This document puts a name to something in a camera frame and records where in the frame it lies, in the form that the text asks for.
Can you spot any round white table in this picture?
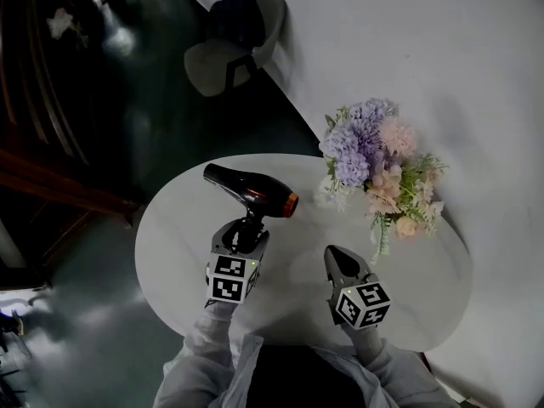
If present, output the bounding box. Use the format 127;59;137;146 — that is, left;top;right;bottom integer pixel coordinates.
134;153;473;353

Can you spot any person's left forearm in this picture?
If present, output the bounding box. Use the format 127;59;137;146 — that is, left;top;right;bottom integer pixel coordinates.
153;298;261;408

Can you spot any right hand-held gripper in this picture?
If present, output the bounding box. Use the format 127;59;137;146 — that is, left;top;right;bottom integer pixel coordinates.
323;245;392;330

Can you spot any person's dark torso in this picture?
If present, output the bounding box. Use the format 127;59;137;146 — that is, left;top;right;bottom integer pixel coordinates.
220;343;399;408

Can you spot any black hair dryer orange ring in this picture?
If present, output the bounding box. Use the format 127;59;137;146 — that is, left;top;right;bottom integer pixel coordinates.
202;162;300;252

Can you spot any grey shell chair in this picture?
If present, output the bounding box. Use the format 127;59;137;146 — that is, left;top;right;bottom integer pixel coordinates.
183;0;287;99

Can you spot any purple and pink flower bouquet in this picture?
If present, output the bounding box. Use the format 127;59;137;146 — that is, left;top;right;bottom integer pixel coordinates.
313;97;451;265

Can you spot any white artificial flower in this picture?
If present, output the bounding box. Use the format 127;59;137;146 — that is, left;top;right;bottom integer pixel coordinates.
45;7;88;47

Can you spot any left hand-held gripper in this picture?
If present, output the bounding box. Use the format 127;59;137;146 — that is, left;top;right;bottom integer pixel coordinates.
205;220;271;309

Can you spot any dark wooden cabinet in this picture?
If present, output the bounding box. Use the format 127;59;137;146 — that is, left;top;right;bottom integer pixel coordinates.
0;0;145;274

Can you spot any white backdrop sheet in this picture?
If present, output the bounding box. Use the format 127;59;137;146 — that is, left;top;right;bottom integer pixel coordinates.
168;0;544;408

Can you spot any person's right forearm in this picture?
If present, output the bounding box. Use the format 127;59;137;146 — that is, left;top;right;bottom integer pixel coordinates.
342;323;462;408

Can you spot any dark garment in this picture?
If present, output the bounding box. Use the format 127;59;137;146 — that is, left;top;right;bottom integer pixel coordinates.
207;0;273;49

